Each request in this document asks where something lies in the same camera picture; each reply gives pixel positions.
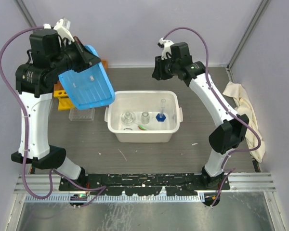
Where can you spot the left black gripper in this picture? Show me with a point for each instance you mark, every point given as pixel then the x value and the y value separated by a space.
pixel 86 56

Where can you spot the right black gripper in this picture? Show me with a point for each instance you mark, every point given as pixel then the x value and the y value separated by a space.
pixel 157 73

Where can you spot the blue plastic tray lid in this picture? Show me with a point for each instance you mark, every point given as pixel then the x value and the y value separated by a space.
pixel 90 88

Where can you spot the blue hexagonal cap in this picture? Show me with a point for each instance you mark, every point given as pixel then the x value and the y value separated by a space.
pixel 160 117

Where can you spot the white plastic bin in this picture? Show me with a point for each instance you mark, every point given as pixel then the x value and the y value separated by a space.
pixel 138 101

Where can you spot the small clear glass bottle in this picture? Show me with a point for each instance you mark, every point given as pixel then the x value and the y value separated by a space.
pixel 145 117

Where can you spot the green rainbow spoon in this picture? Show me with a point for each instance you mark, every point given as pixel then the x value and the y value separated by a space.
pixel 144 128

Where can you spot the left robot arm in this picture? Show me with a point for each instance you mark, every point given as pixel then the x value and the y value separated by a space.
pixel 35 92

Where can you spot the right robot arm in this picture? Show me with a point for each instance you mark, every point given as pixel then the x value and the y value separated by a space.
pixel 230 131

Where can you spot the wooden compartment tray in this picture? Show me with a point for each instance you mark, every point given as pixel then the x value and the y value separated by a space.
pixel 105 64

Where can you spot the yellow test tube rack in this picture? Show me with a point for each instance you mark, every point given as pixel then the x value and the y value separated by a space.
pixel 64 102

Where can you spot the clear plastic tube rack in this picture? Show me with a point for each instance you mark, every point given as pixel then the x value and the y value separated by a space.
pixel 81 115

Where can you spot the cream cloth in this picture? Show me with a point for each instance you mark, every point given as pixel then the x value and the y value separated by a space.
pixel 244 106

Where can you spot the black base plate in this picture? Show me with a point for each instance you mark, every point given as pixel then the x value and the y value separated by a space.
pixel 180 184

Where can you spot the aluminium rail frame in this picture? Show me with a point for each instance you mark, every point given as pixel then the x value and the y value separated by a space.
pixel 257 182

